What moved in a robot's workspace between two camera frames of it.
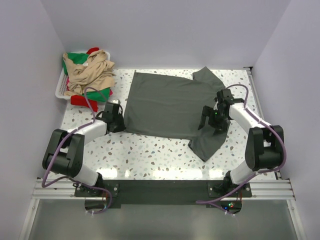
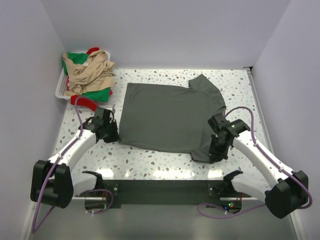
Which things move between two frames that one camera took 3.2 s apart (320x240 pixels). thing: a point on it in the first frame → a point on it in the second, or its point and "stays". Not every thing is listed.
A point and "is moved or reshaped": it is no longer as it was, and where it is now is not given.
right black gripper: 219,127 → 215,156
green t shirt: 102,95 stays
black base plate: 166,193 stays
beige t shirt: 96,73 stays
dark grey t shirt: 172,106 is moved or reshaped
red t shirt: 80,100 stays
